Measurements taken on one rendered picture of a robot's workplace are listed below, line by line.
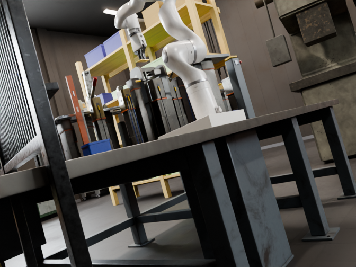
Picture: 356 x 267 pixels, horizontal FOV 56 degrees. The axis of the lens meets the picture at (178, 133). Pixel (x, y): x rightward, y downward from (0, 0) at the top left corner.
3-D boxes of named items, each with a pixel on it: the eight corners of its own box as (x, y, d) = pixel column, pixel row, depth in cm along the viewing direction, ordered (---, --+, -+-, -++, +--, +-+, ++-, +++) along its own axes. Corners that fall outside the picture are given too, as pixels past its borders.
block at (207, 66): (223, 130, 216) (204, 63, 218) (231, 127, 210) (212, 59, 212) (212, 132, 210) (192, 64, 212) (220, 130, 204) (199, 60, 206)
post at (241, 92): (249, 122, 230) (231, 61, 232) (257, 120, 224) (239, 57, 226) (241, 124, 226) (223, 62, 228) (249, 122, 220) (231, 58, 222)
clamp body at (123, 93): (141, 152, 197) (125, 91, 199) (150, 150, 188) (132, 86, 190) (132, 155, 193) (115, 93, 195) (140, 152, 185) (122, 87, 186)
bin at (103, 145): (107, 160, 159) (101, 142, 160) (115, 157, 151) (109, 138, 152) (85, 166, 153) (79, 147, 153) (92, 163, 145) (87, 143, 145)
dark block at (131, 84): (152, 149, 198) (133, 81, 200) (158, 147, 192) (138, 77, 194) (144, 151, 195) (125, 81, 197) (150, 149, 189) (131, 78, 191)
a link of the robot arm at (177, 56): (213, 79, 164) (196, 34, 167) (180, 86, 156) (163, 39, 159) (202, 87, 175) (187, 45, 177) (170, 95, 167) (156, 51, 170)
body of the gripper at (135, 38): (144, 30, 217) (149, 46, 217) (135, 37, 225) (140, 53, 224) (134, 29, 212) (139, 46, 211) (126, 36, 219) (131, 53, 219)
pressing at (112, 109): (218, 96, 276) (217, 94, 276) (237, 88, 258) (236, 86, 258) (47, 127, 197) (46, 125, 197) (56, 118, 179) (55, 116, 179)
